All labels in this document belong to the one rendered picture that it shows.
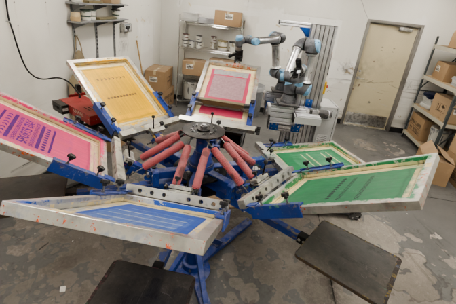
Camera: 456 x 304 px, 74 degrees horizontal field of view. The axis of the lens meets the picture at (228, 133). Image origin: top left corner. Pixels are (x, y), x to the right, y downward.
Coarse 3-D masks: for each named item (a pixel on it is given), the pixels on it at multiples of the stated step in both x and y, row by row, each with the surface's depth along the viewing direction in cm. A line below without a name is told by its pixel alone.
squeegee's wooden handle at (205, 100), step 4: (200, 100) 282; (204, 100) 280; (208, 100) 279; (212, 100) 279; (216, 100) 278; (220, 100) 278; (224, 100) 278; (212, 104) 283; (216, 104) 282; (220, 104) 281; (224, 104) 280; (228, 104) 279; (232, 104) 277; (236, 104) 276; (240, 104) 276; (232, 108) 282; (236, 108) 280; (240, 108) 279
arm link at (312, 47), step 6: (306, 42) 281; (312, 42) 280; (318, 42) 279; (306, 48) 283; (312, 48) 280; (318, 48) 279; (306, 54) 287; (312, 54) 282; (306, 60) 288; (312, 60) 286; (312, 66) 290; (306, 72) 291; (306, 78) 293; (306, 84) 294; (300, 90) 298; (306, 90) 295
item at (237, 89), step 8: (232, 80) 308; (240, 80) 308; (248, 80) 308; (232, 88) 302; (240, 88) 302; (232, 96) 295; (240, 96) 296; (224, 112) 284; (232, 112) 284; (240, 112) 284
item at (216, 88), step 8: (216, 80) 308; (224, 80) 308; (208, 88) 302; (216, 88) 302; (224, 88) 302; (208, 96) 295; (216, 96) 295; (224, 96) 295; (200, 112) 284; (208, 112) 284; (216, 112) 284
